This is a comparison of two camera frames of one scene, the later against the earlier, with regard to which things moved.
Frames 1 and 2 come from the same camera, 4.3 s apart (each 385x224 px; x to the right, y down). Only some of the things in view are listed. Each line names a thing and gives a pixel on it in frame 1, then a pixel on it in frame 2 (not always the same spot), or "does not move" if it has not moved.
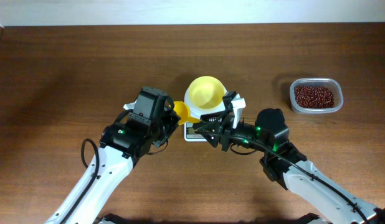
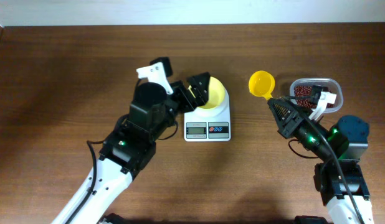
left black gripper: (170, 121) to (184, 94)
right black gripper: (222, 125) to (289, 121)
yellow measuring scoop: (181, 109) to (261, 83)
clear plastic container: (312, 95) does not move
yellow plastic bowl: (206, 92) does not move
